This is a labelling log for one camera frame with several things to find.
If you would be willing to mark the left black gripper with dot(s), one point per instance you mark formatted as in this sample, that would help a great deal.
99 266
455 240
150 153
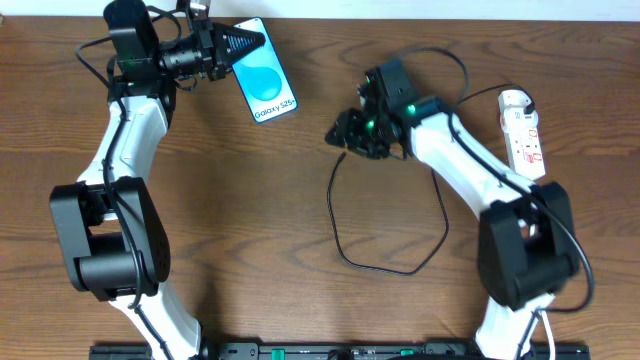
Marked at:
216 51

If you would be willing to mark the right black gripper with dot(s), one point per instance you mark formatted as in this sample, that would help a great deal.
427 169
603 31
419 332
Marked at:
357 130

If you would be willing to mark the blue Galaxy S25 smartphone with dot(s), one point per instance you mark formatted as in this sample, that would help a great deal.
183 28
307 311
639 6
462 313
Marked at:
262 78

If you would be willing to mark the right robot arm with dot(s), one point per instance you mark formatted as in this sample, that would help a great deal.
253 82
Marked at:
527 248

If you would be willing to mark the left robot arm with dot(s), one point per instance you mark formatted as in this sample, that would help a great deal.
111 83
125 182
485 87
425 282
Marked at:
112 239

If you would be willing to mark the white USB charger plug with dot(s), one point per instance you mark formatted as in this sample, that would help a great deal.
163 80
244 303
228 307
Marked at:
514 98

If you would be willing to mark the white power strip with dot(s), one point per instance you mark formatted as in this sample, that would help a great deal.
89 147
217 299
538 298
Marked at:
523 143

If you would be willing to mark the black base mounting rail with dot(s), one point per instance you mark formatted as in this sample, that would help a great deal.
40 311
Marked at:
253 351

